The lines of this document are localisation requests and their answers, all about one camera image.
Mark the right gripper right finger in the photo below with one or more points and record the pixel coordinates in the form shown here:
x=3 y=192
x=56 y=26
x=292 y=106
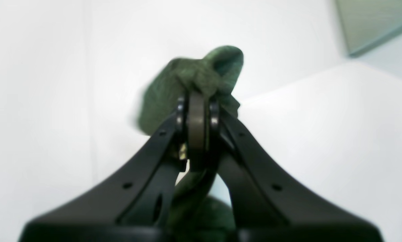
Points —
x=269 y=205

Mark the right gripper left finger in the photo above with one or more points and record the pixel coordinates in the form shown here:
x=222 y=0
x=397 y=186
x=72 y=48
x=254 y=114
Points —
x=132 y=205

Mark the dark green t-shirt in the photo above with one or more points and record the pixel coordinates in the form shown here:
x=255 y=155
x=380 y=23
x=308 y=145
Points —
x=195 y=216

